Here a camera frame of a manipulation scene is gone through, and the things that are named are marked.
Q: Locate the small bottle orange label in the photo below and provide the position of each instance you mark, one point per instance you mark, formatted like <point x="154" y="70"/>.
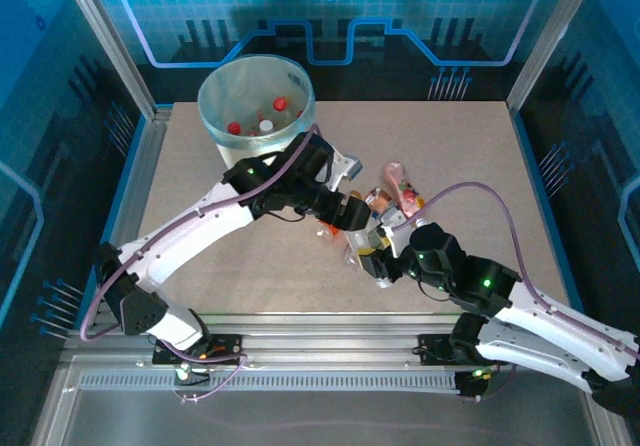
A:
<point x="331" y="229"/>

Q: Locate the clear bottle copper label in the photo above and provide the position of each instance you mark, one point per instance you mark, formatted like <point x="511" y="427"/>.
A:
<point x="378" y="198"/>

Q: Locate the pink plastic bottle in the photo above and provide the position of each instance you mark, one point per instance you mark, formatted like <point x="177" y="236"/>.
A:
<point x="395" y="176"/>

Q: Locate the clear bottle red white label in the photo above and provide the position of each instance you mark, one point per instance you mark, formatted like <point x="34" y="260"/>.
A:
<point x="266" y="126"/>

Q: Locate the crushed cola bottle red label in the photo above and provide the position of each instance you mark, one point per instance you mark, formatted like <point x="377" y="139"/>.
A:
<point x="234" y="127"/>

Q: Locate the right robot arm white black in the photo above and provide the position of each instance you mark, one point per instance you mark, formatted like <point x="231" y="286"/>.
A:
<point x="550" y="326"/>

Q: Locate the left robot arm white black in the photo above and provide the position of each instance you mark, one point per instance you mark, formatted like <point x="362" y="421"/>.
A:
<point x="190" y="221"/>

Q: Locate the white plastic waste bin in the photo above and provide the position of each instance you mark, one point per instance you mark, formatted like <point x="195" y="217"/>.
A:
<point x="245" y="153"/>

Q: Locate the translucent blue bin liner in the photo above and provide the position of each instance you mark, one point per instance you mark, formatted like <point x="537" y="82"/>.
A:
<point x="215" y="111"/>

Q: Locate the black connector box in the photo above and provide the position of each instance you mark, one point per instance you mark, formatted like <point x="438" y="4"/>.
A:
<point x="470" y="388"/>

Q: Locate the grey metal shelf panel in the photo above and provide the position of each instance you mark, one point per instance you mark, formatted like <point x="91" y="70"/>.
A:
<point x="325" y="416"/>

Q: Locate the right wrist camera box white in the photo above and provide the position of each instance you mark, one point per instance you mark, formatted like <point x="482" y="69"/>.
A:
<point x="392" y="218"/>

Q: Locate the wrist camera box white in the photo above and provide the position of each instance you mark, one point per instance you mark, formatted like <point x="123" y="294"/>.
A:
<point x="392" y="218"/>
<point x="345" y="166"/>

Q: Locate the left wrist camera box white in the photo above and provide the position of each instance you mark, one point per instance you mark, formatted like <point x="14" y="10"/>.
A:
<point x="345" y="166"/>

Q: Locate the aluminium front rail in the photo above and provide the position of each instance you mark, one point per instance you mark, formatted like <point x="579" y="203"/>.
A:
<point x="325" y="336"/>

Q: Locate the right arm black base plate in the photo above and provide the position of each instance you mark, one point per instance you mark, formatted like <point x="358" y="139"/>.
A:
<point x="435" y="348"/>

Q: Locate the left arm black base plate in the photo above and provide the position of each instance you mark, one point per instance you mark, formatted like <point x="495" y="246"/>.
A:
<point x="225" y="351"/>

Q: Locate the left aluminium frame post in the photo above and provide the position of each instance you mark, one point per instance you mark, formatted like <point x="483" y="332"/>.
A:
<point x="107" y="41"/>

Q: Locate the aluminium frame post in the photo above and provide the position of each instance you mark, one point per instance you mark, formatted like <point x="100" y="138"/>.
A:
<point x="107" y="41"/>
<point x="552" y="41"/>

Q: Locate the right aluminium frame post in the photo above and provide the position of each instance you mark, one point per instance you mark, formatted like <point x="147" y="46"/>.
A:
<point x="552" y="41"/>

